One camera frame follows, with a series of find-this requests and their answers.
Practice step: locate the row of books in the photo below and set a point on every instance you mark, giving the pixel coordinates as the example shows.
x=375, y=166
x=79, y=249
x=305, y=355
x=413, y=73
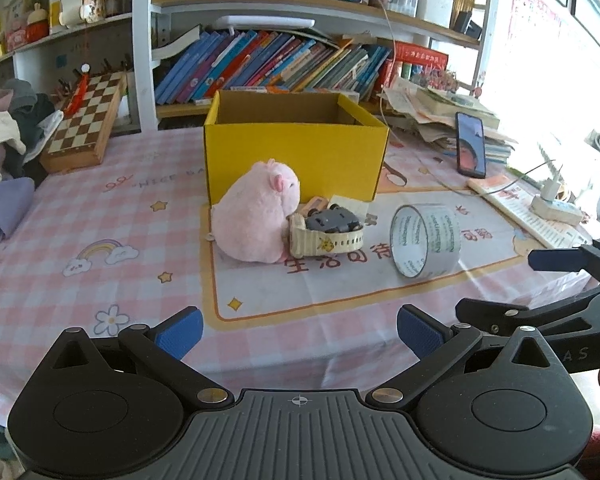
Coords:
x=260, y=65

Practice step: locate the pink wall poster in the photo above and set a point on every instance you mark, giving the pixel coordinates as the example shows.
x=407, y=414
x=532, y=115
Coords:
x=535, y=20

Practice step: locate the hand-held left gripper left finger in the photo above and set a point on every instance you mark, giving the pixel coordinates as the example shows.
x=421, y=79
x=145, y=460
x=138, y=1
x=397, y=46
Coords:
x=180, y=334

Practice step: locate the black stand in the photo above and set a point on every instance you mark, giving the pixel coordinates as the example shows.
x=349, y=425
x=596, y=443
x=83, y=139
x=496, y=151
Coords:
x=466, y=25

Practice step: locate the yellow cardboard box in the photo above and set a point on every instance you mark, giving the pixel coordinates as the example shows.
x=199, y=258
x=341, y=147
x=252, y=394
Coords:
x=290, y=160

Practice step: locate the pile of clothes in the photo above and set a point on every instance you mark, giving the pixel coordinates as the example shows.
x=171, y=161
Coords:
x=10, y=125

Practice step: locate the white bookshelf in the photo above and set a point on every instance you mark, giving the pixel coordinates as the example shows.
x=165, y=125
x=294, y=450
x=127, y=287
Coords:
x=142, y=60

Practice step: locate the pink plush pig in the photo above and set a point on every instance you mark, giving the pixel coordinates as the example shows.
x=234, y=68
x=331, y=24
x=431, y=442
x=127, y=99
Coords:
x=250, y=210

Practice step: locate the stack of papers and books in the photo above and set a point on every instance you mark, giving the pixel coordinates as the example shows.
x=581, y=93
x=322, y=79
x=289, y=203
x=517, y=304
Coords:
x=430, y=110

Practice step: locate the white charger plug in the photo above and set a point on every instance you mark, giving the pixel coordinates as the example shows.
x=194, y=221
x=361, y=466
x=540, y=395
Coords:
x=552, y=187

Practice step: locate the grey toy car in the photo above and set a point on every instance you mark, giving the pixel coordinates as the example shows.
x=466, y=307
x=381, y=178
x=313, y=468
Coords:
x=330, y=220

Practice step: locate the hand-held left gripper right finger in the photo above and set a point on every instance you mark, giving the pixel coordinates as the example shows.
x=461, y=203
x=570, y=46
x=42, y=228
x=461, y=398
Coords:
x=420, y=331

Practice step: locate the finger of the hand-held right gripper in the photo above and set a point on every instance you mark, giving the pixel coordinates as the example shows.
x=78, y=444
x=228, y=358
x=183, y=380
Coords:
x=495, y=314
x=555, y=259

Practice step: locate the red tassel charm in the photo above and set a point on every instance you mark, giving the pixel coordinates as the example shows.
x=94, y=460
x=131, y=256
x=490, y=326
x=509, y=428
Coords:
x=75, y=97

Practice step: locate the white wrist watch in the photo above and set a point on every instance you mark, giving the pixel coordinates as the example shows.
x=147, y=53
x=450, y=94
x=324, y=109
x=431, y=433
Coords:
x=330, y=245

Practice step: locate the white pen cup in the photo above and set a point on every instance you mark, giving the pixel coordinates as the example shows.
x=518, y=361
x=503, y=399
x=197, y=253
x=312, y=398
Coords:
x=435, y=10

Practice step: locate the black smartphone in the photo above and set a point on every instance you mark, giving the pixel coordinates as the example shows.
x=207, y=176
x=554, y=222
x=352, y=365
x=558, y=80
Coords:
x=470, y=145

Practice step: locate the white orange booklet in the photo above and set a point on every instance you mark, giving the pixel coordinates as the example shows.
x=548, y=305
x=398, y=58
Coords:
x=510, y=205

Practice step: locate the wooden chess board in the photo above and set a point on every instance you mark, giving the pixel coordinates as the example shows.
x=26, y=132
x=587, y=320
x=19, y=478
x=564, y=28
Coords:
x=80, y=130

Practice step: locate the small beige toy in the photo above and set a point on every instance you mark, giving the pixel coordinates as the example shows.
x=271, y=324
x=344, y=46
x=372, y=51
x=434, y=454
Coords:
x=314, y=206

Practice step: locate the red box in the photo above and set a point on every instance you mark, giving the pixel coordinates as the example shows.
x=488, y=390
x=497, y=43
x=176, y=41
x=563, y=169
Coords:
x=422, y=57

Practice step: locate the white power strip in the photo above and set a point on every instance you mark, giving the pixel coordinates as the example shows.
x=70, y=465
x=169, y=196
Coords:
x=555, y=212

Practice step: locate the purple cloth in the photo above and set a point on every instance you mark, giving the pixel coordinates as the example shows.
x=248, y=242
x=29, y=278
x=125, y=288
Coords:
x=5, y=205

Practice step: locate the clear packing tape roll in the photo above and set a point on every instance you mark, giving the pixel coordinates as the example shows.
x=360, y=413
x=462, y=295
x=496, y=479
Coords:
x=437, y=230

